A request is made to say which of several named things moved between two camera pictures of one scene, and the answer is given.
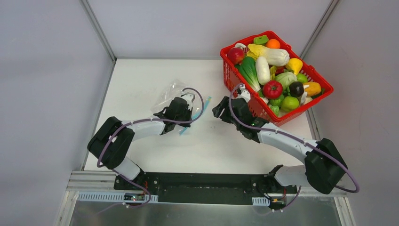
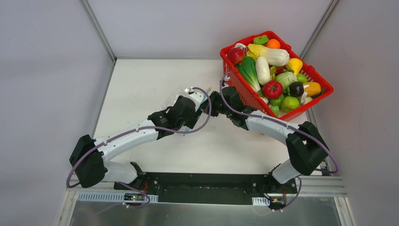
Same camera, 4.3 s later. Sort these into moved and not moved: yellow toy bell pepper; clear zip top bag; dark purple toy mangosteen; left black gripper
Moved: clear zip top bag
Not moved: left black gripper; dark purple toy mangosteen; yellow toy bell pepper
